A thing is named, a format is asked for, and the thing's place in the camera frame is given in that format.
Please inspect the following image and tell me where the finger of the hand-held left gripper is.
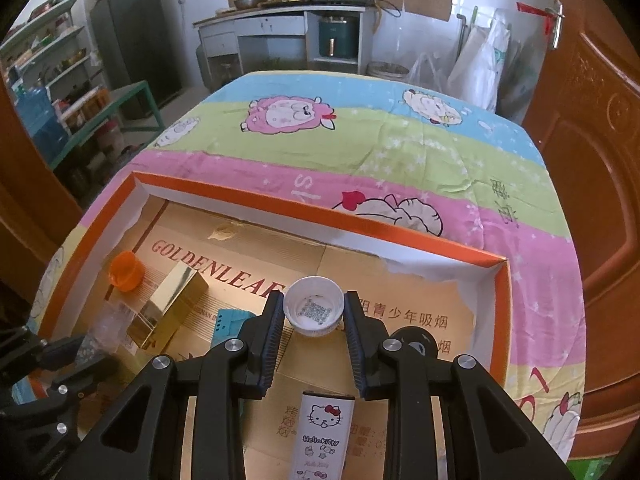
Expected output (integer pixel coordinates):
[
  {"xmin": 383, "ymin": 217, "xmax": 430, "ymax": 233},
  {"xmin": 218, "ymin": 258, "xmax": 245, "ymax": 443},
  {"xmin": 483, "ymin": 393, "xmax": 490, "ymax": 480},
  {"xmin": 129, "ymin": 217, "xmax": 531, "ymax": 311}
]
[
  {"xmin": 0, "ymin": 327, "xmax": 98, "ymax": 386},
  {"xmin": 0, "ymin": 356, "xmax": 121, "ymax": 480}
]

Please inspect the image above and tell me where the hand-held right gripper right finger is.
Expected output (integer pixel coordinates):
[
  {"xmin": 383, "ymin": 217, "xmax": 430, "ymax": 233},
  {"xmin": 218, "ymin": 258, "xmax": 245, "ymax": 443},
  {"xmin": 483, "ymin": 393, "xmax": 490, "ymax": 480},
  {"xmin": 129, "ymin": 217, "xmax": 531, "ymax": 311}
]
[{"xmin": 344, "ymin": 290, "xmax": 576, "ymax": 480}]

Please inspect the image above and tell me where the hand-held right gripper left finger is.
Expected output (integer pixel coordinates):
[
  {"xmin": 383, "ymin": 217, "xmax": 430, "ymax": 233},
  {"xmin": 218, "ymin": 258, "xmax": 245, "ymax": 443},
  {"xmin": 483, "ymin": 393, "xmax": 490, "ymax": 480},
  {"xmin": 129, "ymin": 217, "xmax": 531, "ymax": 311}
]
[{"xmin": 70, "ymin": 290, "xmax": 286, "ymax": 480}]

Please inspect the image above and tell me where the teal floral box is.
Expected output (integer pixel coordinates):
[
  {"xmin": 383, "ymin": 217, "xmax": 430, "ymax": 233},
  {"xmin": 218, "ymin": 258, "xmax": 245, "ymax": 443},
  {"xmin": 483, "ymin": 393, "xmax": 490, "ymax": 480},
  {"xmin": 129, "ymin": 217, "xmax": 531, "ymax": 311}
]
[{"xmin": 212, "ymin": 308, "xmax": 261, "ymax": 346}]

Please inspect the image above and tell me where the white bottle cap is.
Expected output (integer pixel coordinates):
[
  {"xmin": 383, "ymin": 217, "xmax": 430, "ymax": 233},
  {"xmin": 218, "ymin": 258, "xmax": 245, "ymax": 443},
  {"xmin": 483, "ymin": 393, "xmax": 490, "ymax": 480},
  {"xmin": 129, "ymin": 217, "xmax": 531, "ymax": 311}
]
[{"xmin": 283, "ymin": 276, "xmax": 346, "ymax": 339}]

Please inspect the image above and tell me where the clear grey patterned box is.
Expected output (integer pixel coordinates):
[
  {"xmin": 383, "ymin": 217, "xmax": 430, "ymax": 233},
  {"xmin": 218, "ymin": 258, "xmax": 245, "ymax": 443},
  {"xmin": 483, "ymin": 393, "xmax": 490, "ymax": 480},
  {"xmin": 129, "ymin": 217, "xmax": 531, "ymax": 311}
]
[{"xmin": 75, "ymin": 300, "xmax": 146, "ymax": 366}]

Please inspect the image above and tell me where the black round lid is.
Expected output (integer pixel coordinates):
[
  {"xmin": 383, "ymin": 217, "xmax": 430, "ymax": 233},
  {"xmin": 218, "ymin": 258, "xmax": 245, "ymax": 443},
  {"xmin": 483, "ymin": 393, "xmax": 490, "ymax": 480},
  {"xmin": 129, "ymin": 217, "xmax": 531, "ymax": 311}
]
[{"xmin": 392, "ymin": 324, "xmax": 441, "ymax": 361}]

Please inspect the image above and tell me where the wide orange bottle cap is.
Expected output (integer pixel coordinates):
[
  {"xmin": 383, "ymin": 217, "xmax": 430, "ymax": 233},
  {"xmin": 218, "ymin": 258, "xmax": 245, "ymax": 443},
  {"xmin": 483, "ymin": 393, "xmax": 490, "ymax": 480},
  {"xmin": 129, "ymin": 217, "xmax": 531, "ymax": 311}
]
[{"xmin": 109, "ymin": 251, "xmax": 146, "ymax": 293}]

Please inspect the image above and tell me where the gold rectangular box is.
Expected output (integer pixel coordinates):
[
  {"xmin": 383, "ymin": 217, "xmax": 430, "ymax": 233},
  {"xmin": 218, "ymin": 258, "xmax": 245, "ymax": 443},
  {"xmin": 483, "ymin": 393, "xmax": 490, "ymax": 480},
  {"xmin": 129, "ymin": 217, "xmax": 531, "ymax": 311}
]
[{"xmin": 125, "ymin": 265, "xmax": 210, "ymax": 351}]

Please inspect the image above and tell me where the orange rimmed cardboard box tray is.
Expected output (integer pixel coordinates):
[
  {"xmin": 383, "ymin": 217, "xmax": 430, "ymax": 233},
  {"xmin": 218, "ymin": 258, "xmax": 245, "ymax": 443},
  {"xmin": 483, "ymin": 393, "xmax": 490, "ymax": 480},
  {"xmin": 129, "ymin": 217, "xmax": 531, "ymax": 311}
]
[{"xmin": 30, "ymin": 171, "xmax": 513, "ymax": 480}]

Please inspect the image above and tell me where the white cartoon cat box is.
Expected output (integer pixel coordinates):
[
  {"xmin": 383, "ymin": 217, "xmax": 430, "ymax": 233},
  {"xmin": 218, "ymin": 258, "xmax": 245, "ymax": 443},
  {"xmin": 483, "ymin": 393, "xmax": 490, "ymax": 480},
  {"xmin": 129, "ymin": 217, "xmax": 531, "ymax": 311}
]
[{"xmin": 287, "ymin": 389, "xmax": 357, "ymax": 480}]

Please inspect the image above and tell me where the colourful sheep printed blanket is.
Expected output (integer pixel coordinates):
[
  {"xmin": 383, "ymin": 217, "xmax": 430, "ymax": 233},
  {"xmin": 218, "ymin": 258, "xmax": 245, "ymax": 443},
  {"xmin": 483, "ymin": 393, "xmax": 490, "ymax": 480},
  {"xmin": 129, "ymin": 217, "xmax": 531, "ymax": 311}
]
[{"xmin": 30, "ymin": 70, "xmax": 586, "ymax": 466}]

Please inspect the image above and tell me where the blue plastic crate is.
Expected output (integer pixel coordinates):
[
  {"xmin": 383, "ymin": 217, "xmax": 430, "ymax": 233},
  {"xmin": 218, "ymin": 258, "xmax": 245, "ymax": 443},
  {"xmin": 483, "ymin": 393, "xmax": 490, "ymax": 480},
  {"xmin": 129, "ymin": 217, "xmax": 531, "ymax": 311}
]
[{"xmin": 17, "ymin": 87, "xmax": 68, "ymax": 153}]

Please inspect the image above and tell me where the green metal bench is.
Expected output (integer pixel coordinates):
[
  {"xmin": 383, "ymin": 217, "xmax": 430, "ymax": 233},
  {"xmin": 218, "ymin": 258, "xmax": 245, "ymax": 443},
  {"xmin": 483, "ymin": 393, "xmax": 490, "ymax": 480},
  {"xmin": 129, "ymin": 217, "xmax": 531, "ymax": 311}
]
[{"xmin": 50, "ymin": 80, "xmax": 166, "ymax": 171}]

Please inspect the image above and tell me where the round woven basket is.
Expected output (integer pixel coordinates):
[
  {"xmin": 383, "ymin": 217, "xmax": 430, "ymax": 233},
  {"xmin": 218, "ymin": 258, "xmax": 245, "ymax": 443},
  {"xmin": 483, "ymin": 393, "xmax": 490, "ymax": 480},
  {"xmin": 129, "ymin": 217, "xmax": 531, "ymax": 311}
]
[{"xmin": 367, "ymin": 61, "xmax": 408, "ymax": 81}]

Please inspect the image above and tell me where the clear plastic bag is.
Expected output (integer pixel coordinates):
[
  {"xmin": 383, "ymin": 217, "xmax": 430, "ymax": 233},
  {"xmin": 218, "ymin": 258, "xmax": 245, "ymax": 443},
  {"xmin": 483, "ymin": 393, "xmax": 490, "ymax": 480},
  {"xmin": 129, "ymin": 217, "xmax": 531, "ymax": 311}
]
[{"xmin": 407, "ymin": 52, "xmax": 451, "ymax": 93}]

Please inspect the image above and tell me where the stocked storage shelf rack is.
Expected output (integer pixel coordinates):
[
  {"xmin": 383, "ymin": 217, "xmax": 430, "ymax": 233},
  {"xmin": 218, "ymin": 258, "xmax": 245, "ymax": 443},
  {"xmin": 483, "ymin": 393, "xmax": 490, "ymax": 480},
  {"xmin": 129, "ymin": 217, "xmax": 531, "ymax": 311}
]
[{"xmin": 0, "ymin": 0, "xmax": 126, "ymax": 161}]

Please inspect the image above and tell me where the brown carved wooden door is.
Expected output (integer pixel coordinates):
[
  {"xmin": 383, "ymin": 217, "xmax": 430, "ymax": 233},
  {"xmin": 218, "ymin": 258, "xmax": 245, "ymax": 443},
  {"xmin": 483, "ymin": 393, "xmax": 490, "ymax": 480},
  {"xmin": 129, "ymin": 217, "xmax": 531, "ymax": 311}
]
[{"xmin": 520, "ymin": 0, "xmax": 640, "ymax": 461}]

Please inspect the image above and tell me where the white plastic bag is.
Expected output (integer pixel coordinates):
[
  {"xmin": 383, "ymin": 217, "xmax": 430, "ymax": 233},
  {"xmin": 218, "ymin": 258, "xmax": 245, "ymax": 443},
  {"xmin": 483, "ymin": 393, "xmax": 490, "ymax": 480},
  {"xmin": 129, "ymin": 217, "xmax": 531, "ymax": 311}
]
[{"xmin": 447, "ymin": 7, "xmax": 521, "ymax": 111}]

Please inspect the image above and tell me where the dark green kitchen appliance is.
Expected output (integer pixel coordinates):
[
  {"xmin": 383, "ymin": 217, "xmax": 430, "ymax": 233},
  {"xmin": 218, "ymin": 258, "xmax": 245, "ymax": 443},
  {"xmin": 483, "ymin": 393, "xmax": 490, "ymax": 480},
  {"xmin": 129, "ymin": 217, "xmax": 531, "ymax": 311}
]
[{"xmin": 318, "ymin": 14, "xmax": 361, "ymax": 58}]

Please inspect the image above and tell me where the grey kitchen counter cabinet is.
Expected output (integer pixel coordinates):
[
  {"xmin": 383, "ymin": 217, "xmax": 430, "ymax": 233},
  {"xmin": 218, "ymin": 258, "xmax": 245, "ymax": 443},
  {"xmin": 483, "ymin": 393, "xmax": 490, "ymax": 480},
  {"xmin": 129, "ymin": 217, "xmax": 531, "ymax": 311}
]
[{"xmin": 192, "ymin": 2, "xmax": 376, "ymax": 91}]

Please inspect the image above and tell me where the dark grey refrigerator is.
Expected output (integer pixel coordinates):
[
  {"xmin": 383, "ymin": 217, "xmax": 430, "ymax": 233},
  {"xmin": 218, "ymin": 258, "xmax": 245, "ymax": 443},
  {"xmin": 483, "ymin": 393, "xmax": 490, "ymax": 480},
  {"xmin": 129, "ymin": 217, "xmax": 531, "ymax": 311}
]
[{"xmin": 90, "ymin": 0, "xmax": 183, "ymax": 121}]

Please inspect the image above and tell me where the red ribbon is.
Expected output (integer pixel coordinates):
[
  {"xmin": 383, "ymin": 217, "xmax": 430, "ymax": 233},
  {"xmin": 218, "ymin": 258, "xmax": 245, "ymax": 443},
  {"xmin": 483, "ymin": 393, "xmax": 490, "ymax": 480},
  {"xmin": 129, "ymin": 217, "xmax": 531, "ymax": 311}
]
[{"xmin": 516, "ymin": 2, "xmax": 556, "ymax": 33}]

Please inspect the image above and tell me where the metal door handle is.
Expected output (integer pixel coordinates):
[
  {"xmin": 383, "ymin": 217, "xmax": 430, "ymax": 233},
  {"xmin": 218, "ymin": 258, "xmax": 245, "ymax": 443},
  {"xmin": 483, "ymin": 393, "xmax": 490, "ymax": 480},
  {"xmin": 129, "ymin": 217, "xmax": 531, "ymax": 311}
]
[{"xmin": 545, "ymin": 2, "xmax": 566, "ymax": 51}]

